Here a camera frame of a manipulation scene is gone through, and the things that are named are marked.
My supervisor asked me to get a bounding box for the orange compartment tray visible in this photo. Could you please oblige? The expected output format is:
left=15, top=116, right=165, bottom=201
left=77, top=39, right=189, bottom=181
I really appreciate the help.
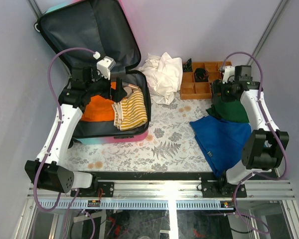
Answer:
left=180, top=61, right=222, bottom=100

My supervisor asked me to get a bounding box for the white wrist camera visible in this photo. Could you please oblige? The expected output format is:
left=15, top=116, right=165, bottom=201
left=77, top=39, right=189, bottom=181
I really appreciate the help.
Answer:
left=222, top=66, right=235, bottom=84
left=97, top=56, right=116, bottom=80

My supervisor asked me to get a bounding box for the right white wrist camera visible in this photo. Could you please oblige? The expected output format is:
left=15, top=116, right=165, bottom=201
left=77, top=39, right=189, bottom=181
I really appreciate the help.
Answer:
left=222, top=66, right=235, bottom=84

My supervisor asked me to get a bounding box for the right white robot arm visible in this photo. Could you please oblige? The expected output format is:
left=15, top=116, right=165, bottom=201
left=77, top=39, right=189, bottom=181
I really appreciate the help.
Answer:
left=211, top=65, right=289, bottom=197

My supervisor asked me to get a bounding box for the white crumpled cloth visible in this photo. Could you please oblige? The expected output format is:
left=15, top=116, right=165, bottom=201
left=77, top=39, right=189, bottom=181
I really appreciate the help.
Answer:
left=135, top=52, right=183, bottom=105

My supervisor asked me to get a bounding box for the rolled dark sock middle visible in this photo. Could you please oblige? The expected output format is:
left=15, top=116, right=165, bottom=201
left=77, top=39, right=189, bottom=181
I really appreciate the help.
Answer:
left=194, top=68, right=209, bottom=82

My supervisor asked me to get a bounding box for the dark green shirt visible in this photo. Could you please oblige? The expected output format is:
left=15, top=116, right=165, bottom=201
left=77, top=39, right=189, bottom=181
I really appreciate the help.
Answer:
left=206, top=97, right=249, bottom=123

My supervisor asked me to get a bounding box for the foundation bottle grey cap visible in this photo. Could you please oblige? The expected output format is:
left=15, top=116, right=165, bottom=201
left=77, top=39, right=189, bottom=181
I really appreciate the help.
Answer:
left=122, top=82, right=139, bottom=90

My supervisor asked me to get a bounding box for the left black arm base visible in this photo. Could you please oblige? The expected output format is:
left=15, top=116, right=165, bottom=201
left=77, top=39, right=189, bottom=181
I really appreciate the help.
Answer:
left=88, top=177, right=115, bottom=198

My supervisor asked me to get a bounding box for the octagonal beige powder compact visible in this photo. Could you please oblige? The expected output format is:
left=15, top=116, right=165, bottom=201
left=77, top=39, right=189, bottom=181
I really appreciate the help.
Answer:
left=124, top=87, right=133, bottom=98

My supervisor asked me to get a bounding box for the blue folded shirt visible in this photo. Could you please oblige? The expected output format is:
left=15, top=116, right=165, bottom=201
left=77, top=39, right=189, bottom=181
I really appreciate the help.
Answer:
left=189, top=116, right=251, bottom=178

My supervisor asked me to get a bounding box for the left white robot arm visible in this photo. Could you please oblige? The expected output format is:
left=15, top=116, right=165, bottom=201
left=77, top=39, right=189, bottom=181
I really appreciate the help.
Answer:
left=25, top=64, right=114, bottom=197

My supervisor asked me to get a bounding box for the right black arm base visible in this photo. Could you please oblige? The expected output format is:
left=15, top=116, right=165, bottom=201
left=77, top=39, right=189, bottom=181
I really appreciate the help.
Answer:
left=196, top=176, right=237, bottom=198

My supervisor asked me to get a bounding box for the orange shirt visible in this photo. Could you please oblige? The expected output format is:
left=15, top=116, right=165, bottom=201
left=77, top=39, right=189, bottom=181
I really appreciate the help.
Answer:
left=81, top=80, right=116, bottom=122

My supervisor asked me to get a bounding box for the pink and teal suitcase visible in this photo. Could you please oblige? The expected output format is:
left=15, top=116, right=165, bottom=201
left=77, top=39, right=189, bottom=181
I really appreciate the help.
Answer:
left=36, top=0, right=151, bottom=144

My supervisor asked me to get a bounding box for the aluminium mounting rail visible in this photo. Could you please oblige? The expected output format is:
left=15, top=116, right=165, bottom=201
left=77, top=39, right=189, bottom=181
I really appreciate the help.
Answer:
left=38, top=177, right=297, bottom=212

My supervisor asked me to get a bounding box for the rolled dark sock outside tray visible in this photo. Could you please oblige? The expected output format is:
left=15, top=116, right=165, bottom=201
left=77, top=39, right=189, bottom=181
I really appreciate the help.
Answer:
left=182, top=58, right=192, bottom=73

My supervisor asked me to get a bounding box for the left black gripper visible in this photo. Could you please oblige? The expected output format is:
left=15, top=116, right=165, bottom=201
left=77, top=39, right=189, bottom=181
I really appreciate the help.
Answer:
left=86, top=67, right=127, bottom=102

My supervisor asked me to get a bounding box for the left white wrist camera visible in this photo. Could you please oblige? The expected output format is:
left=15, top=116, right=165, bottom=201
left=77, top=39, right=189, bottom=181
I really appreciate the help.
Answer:
left=97, top=56, right=116, bottom=80

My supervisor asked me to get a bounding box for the yellow striped shirt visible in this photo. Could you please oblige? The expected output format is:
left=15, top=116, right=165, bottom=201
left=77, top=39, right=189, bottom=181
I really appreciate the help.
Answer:
left=112, top=91, right=148, bottom=131

